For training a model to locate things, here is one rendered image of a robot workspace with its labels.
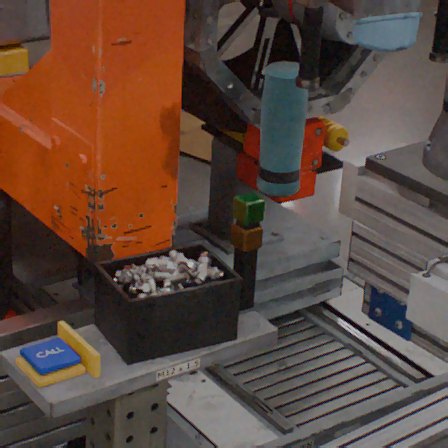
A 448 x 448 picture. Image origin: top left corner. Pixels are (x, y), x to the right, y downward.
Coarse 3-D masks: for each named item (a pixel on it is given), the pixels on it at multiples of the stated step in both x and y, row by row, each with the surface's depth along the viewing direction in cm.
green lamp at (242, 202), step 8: (240, 200) 194; (248, 200) 194; (256, 200) 194; (264, 200) 195; (240, 208) 195; (248, 208) 193; (256, 208) 194; (264, 208) 195; (240, 216) 195; (248, 216) 194; (256, 216) 195; (248, 224) 195
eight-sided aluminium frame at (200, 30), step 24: (192, 0) 228; (216, 0) 226; (192, 24) 230; (216, 24) 228; (192, 48) 230; (216, 48) 230; (360, 48) 259; (216, 72) 234; (336, 72) 258; (360, 72) 256; (240, 96) 240; (312, 96) 255; (336, 96) 254
